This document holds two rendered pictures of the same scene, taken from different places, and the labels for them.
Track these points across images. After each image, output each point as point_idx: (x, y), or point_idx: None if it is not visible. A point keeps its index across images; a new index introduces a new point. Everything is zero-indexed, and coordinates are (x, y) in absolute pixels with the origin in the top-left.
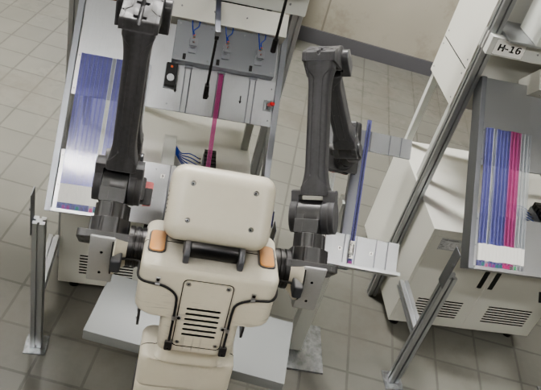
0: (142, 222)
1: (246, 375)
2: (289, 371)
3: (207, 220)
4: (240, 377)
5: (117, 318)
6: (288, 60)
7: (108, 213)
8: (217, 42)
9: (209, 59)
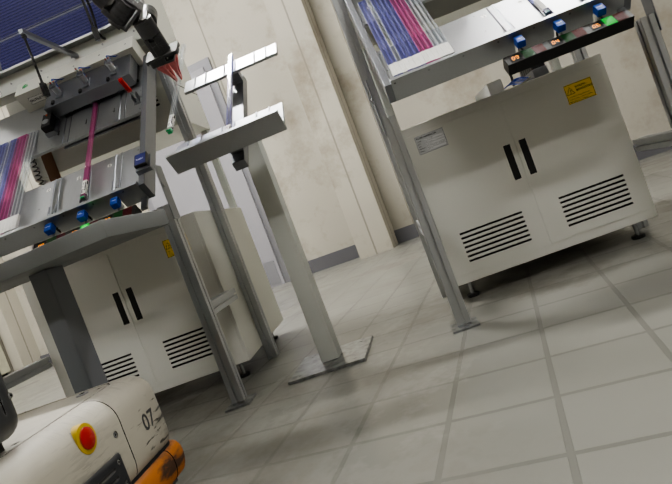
0: (25, 227)
1: (62, 240)
2: (321, 376)
3: None
4: (59, 248)
5: None
6: (169, 81)
7: None
8: (80, 81)
9: (74, 93)
